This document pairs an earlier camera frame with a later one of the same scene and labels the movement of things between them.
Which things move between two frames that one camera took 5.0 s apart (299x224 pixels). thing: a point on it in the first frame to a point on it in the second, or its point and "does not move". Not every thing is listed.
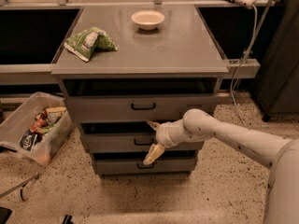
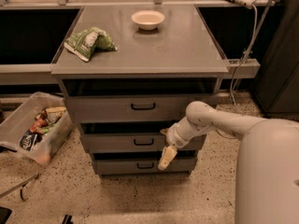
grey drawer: (111, 143) does not move
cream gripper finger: (153, 125) to (164, 131)
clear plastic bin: (37, 129) does not move
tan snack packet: (54, 114) does not move
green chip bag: (83, 43) does not move
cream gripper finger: (155, 152) to (168, 153)
